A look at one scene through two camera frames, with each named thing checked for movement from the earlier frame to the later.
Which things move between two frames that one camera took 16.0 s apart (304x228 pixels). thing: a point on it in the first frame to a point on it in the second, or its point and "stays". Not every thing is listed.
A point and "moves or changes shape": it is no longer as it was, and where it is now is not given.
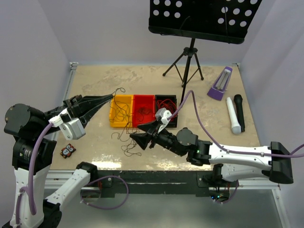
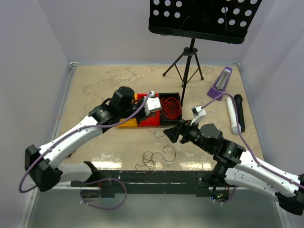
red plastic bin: x=143 y=109 moves or changes shape
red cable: x=169 y=104 moves or changes shape
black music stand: x=226 y=21 stays
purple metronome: x=217 y=91 stays
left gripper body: x=72 y=106 to x=141 y=115
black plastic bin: x=169 y=102 moves or changes shape
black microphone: x=238 y=99 stays
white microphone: x=236 y=128 stays
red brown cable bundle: x=121 y=111 to x=148 y=157
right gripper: x=143 y=139 to x=185 y=126
